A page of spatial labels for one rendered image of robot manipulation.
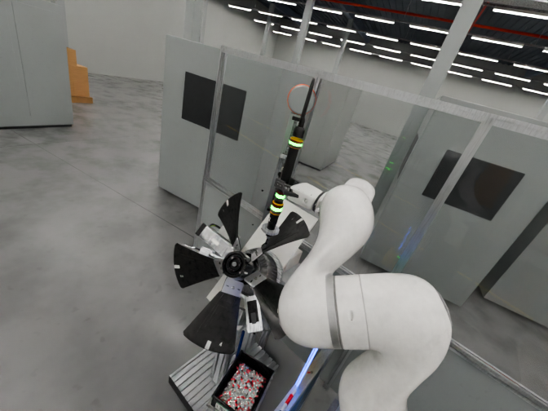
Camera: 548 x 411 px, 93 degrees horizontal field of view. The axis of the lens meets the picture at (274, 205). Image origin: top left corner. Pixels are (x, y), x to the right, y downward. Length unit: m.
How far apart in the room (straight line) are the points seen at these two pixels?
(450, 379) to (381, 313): 1.55
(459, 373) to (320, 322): 1.54
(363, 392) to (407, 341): 0.11
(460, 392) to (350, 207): 1.63
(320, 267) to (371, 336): 0.11
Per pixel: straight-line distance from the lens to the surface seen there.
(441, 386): 1.96
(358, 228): 0.40
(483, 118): 1.43
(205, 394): 2.11
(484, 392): 1.91
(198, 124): 3.50
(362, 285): 0.38
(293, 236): 1.10
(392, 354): 0.41
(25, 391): 2.37
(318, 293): 0.38
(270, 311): 1.08
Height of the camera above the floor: 1.98
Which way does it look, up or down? 26 degrees down
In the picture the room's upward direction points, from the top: 16 degrees clockwise
